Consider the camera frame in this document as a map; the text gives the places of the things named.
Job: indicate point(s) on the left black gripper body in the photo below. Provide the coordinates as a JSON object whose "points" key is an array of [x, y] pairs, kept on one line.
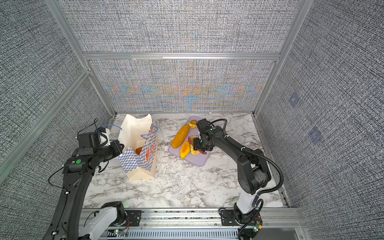
{"points": [[108, 152]]}

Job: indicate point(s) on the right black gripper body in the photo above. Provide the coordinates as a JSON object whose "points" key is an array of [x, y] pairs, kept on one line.
{"points": [[201, 144]]}

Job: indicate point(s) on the red kitchen tongs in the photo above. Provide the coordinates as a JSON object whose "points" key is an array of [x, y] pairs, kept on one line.
{"points": [[201, 152]]}

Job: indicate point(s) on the dark orange oval bread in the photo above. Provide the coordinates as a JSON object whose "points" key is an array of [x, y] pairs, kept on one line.
{"points": [[138, 150]]}

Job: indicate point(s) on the blue checkered paper bag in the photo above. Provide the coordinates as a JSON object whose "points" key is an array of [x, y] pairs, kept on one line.
{"points": [[140, 139]]}

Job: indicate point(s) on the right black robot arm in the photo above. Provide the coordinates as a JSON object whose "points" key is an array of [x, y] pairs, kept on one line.
{"points": [[252, 169]]}

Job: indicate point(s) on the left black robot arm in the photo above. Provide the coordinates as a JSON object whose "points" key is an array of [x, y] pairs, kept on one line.
{"points": [[77, 175]]}

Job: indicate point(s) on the small yellow croissant bread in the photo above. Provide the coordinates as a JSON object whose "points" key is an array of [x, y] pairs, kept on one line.
{"points": [[193, 124]]}

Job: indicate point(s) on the long orange baguette bread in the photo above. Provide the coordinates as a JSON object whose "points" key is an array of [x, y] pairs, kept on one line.
{"points": [[180, 137]]}

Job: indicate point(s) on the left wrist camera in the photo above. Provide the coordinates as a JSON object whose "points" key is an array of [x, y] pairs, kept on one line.
{"points": [[97, 139]]}

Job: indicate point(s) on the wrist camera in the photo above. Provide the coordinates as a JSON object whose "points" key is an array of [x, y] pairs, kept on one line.
{"points": [[204, 124], [97, 139]]}

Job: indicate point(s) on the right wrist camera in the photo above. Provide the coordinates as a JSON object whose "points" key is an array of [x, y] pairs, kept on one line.
{"points": [[204, 124]]}

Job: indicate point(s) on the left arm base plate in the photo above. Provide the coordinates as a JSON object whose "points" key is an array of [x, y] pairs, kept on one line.
{"points": [[131, 218]]}

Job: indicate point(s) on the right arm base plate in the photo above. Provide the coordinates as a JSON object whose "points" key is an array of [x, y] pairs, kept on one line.
{"points": [[228, 217]]}

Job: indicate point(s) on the aluminium front rail frame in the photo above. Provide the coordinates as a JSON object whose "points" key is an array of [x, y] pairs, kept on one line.
{"points": [[188, 224]]}

